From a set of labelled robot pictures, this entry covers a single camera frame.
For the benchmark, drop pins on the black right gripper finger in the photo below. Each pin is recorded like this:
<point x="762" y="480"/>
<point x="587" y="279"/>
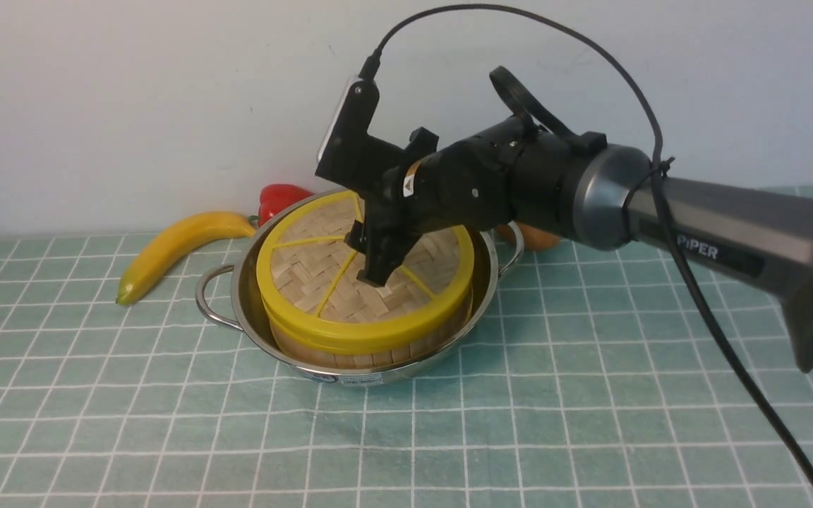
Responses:
<point x="380" y="261"/>

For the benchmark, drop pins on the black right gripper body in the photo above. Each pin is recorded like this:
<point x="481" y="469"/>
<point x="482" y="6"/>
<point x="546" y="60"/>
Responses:
<point x="480" y="182"/>

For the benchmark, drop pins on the yellow woven bamboo steamer lid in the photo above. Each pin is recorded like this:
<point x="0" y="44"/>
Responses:
<point x="307" y="249"/>

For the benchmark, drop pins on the yellow rimmed bamboo steamer basket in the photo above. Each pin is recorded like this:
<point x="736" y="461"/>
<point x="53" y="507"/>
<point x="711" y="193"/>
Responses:
<point x="349" y="325"/>

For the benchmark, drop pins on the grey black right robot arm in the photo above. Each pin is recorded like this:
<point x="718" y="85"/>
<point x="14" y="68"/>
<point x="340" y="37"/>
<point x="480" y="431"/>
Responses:
<point x="579" y="187"/>

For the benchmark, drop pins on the stainless steel pot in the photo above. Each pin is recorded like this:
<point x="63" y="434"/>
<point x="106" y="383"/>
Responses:
<point x="230" y="296"/>

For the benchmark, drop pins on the brown toy potato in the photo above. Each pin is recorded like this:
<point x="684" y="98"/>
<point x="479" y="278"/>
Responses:
<point x="535" y="240"/>

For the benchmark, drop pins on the red toy bell pepper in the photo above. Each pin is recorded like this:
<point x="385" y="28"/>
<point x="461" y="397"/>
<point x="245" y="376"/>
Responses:
<point x="276" y="198"/>

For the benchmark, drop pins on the yellow toy banana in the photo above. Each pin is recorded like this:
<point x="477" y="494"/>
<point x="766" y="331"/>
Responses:
<point x="174" y="243"/>

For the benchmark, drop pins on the green checkered tablecloth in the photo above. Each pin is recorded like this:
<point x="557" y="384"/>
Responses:
<point x="590" y="381"/>

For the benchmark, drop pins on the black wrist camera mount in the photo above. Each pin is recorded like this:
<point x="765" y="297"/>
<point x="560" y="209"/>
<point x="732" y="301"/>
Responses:
<point x="352" y="158"/>

